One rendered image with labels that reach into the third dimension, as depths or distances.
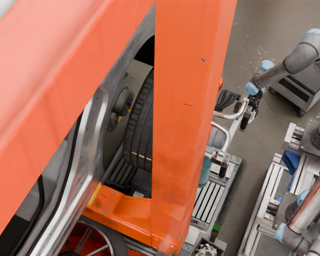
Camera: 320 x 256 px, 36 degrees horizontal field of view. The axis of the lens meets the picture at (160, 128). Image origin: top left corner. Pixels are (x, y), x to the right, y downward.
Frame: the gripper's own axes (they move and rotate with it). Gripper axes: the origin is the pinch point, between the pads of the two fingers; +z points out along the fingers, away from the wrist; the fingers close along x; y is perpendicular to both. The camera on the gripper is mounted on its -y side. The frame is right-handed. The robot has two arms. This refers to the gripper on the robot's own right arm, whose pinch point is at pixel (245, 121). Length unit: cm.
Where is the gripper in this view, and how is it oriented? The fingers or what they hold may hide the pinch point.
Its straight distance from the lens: 279.3
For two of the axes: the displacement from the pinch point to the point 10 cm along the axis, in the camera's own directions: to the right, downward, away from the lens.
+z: -4.2, 7.7, -4.8
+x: 9.1, 3.7, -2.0
